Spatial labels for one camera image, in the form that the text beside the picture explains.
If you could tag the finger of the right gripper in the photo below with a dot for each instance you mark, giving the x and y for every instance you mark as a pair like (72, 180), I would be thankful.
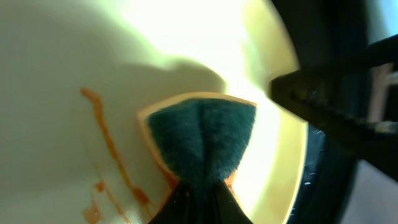
(292, 92)

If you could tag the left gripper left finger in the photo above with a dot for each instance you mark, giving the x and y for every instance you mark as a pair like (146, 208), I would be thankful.
(180, 207)

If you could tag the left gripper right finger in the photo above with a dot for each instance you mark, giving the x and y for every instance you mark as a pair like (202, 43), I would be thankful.
(222, 208)

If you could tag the green yellow sponge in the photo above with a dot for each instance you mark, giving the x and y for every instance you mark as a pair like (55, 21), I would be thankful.
(198, 138)

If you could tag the yellow plate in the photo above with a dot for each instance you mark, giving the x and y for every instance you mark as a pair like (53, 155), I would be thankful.
(76, 76)

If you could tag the black round tray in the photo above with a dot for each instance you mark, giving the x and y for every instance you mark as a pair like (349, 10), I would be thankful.
(323, 30)

